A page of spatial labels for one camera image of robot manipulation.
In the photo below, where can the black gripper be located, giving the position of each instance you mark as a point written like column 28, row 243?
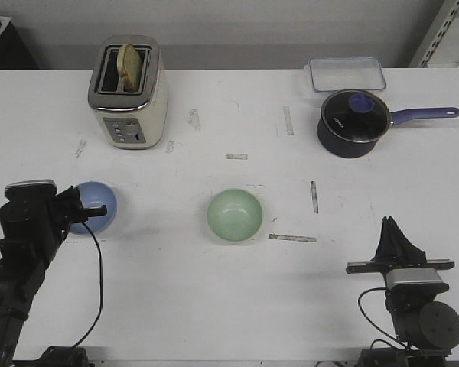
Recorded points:
column 68, row 209
column 406, row 254

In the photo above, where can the green bowl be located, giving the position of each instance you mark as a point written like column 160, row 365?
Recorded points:
column 234, row 215

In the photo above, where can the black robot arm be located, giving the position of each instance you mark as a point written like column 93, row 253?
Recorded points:
column 35, row 221
column 426, row 330

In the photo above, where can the cream and silver toaster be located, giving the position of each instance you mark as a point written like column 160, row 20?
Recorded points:
column 130, row 120

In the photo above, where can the dark blue saucepan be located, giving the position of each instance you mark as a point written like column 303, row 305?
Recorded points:
column 346, row 149

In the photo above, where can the glass pot lid blue knob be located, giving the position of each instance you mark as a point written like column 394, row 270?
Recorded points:
column 355, row 115

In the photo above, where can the slice of toast bread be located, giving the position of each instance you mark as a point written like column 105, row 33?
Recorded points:
column 129, row 67

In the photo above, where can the clear plastic food container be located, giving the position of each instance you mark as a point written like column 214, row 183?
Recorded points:
column 330, row 74

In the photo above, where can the white slotted shelf upright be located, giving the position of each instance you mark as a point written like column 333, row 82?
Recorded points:
column 440, row 45

